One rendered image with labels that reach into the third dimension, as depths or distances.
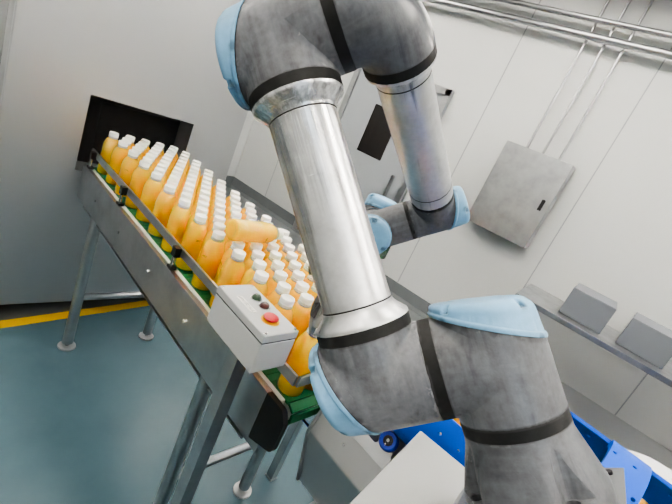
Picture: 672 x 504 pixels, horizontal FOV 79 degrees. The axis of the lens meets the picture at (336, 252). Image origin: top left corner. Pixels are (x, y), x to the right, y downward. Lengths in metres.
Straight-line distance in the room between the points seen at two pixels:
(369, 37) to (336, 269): 0.26
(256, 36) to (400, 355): 0.38
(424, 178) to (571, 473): 0.43
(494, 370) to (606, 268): 3.81
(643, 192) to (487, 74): 1.76
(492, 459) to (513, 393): 0.07
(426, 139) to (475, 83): 4.03
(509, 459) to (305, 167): 0.37
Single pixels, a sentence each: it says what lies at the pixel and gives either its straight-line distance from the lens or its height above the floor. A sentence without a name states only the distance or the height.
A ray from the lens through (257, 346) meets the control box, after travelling 0.90.
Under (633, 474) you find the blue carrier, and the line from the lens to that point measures 0.92.
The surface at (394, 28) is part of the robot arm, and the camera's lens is 0.52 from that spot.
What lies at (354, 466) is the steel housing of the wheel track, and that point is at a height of 0.87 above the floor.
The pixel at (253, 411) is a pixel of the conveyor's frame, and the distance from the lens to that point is 1.14.
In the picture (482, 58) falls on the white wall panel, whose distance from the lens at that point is 4.71.
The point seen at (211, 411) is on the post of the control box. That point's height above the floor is 0.79.
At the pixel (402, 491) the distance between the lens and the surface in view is 0.65.
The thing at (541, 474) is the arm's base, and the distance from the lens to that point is 0.49.
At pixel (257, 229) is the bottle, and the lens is 1.30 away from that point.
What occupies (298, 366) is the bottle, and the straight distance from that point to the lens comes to 1.03.
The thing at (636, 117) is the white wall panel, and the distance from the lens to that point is 4.35.
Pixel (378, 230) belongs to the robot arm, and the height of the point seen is 1.41.
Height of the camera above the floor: 1.56
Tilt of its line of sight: 17 degrees down
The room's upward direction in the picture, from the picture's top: 24 degrees clockwise
